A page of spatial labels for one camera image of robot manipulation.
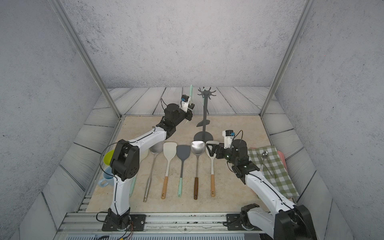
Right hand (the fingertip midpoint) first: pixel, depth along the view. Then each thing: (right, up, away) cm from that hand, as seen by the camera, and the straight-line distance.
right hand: (213, 144), depth 80 cm
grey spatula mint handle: (-18, -7, +18) cm, 26 cm away
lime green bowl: (-66, -10, +17) cm, 69 cm away
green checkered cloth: (+35, -12, +14) cm, 40 cm away
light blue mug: (-57, -20, +1) cm, 60 cm away
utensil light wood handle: (0, -26, +2) cm, 26 cm away
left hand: (-10, +23, +8) cm, 26 cm away
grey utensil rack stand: (-4, +3, +24) cm, 25 cm away
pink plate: (+45, -11, +15) cm, 49 cm away
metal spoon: (+34, -8, +16) cm, 39 cm away
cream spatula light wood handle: (-27, -6, +18) cm, 32 cm away
